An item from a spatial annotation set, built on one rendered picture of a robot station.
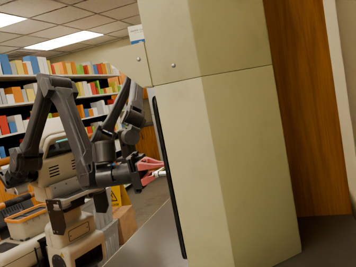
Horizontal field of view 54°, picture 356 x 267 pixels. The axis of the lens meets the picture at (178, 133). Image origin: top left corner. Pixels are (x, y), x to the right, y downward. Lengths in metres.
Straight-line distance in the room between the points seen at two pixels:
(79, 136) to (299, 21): 0.73
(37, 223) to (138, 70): 1.35
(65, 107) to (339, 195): 0.88
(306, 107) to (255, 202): 0.38
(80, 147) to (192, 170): 0.41
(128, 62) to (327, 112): 0.60
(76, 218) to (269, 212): 1.11
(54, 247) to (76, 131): 0.78
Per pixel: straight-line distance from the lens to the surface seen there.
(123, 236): 3.73
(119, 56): 0.81
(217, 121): 0.76
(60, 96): 1.19
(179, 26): 0.76
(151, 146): 6.33
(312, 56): 1.09
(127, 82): 1.71
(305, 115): 1.10
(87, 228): 1.79
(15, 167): 1.46
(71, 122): 1.12
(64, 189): 1.66
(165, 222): 1.30
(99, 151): 0.97
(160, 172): 0.86
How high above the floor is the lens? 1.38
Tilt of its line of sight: 6 degrees down
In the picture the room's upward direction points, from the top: 11 degrees counter-clockwise
